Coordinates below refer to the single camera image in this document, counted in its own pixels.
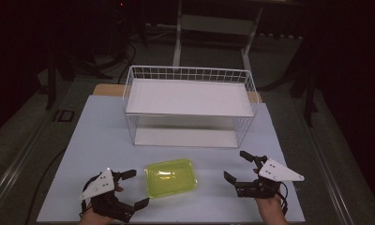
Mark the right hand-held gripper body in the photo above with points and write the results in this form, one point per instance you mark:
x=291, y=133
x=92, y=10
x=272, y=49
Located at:
x=279, y=172

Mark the yellow-green plastic tray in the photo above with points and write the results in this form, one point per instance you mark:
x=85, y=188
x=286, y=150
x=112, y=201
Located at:
x=171, y=178

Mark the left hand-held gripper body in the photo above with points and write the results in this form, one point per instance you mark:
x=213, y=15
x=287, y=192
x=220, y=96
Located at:
x=98, y=186

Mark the pale blue table sheet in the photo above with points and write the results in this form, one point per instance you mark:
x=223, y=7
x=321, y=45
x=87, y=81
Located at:
x=95, y=140

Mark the person's right hand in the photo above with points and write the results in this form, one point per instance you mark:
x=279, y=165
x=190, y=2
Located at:
x=273, y=211

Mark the grey floor rail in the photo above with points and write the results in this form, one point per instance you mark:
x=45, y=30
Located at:
x=13, y=165
x=332, y=178

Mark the white metal stand frame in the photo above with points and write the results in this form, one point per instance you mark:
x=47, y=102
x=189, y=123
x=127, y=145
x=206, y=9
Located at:
x=221, y=25

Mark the black stand leg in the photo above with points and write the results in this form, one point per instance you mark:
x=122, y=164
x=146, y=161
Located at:
x=51, y=81
x=310, y=93

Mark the black floor socket box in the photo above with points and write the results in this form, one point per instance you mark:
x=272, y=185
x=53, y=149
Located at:
x=63, y=115

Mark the person's left hand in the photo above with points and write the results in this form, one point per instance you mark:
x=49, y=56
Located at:
x=95, y=218

